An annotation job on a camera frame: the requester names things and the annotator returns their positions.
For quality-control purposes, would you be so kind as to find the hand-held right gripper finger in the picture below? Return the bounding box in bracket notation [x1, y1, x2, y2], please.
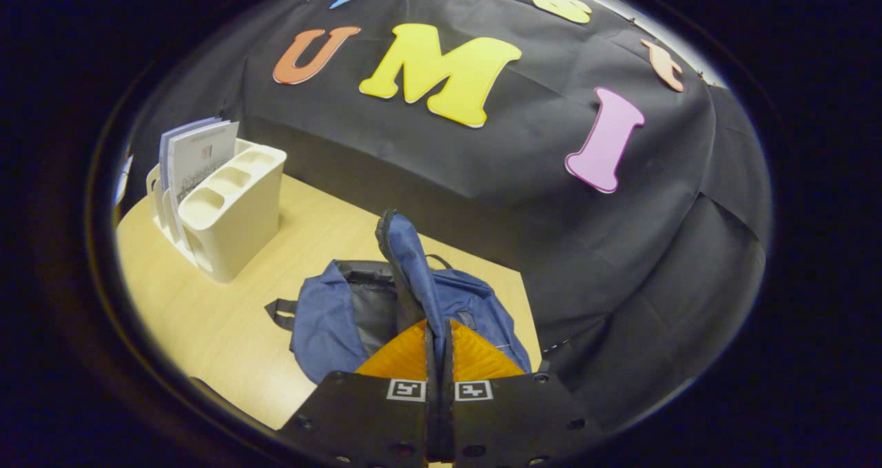
[440, 318, 607, 468]
[279, 318, 442, 468]

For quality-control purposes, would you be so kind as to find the blue schoolbag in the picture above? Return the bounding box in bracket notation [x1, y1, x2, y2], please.
[265, 210, 533, 385]

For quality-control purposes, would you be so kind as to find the cream plastic bookshelf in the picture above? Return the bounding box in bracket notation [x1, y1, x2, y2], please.
[146, 139, 287, 284]

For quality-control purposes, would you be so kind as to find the white cover book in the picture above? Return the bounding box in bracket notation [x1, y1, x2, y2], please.
[169, 121, 240, 203]

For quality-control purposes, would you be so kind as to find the blue-grey cover book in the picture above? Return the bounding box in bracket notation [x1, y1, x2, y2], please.
[159, 117, 223, 193]

